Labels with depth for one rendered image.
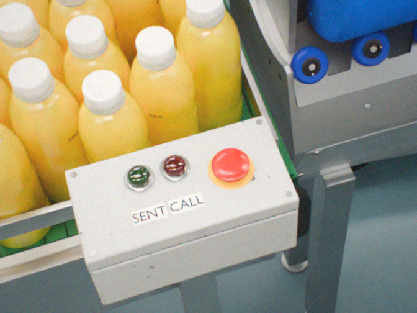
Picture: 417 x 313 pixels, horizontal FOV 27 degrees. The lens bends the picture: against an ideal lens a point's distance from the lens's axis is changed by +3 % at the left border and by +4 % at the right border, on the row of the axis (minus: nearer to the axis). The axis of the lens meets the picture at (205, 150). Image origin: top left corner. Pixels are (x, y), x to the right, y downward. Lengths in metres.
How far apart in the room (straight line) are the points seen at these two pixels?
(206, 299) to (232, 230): 0.21
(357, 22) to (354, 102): 0.18
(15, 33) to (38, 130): 0.10
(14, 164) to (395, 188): 1.32
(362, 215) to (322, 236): 0.55
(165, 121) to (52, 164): 0.13
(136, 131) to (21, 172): 0.12
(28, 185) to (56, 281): 0.15
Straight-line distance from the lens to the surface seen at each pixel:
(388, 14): 0.95
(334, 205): 1.39
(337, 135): 1.11
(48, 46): 0.94
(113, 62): 0.91
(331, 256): 1.56
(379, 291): 1.94
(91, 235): 0.77
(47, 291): 1.05
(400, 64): 1.09
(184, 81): 0.90
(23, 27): 0.91
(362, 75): 1.07
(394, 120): 1.14
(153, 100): 0.90
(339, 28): 0.96
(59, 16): 0.96
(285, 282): 1.93
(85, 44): 0.88
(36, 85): 0.86
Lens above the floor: 1.78
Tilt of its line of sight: 58 degrees down
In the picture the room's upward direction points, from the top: 7 degrees counter-clockwise
